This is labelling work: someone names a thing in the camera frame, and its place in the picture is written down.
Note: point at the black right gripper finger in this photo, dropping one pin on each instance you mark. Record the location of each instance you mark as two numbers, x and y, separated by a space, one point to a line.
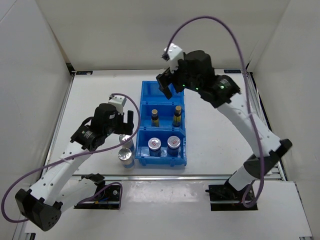
166 78
166 91

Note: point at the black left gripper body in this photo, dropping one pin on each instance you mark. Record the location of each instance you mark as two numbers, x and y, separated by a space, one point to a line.
115 126

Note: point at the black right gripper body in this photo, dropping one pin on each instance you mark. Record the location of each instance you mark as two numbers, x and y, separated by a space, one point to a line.
182 81

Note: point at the silver lid jar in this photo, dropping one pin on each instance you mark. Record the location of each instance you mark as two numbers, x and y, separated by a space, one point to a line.
126 143
125 156

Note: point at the yellow label sauce bottle front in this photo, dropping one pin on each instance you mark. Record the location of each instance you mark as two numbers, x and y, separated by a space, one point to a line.
155 118

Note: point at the yellow label sauce bottle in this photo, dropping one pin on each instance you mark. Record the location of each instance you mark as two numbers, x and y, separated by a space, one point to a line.
155 118
176 122

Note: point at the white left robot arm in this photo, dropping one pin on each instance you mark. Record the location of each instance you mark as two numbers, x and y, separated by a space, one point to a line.
45 201

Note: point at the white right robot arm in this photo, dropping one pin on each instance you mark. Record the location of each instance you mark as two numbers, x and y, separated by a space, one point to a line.
268 148

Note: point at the blue plastic divided bin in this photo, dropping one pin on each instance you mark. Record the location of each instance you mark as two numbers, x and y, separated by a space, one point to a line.
152 98

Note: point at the silver lid jar front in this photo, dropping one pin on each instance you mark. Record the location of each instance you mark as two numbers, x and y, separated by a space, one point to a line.
125 156

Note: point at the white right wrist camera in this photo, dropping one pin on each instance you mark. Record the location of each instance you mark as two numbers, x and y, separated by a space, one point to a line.
172 54

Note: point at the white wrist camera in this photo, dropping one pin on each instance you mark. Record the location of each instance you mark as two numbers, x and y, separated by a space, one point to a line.
118 101
172 54

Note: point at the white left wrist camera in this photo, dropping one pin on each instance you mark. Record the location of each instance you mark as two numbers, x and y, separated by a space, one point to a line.
118 101

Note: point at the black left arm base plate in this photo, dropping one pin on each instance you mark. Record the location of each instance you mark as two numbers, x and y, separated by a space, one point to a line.
108 199

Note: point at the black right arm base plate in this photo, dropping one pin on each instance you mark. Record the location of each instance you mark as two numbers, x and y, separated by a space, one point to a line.
223 199

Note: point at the aluminium table edge rail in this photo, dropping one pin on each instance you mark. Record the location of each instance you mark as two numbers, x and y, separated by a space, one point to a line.
166 177

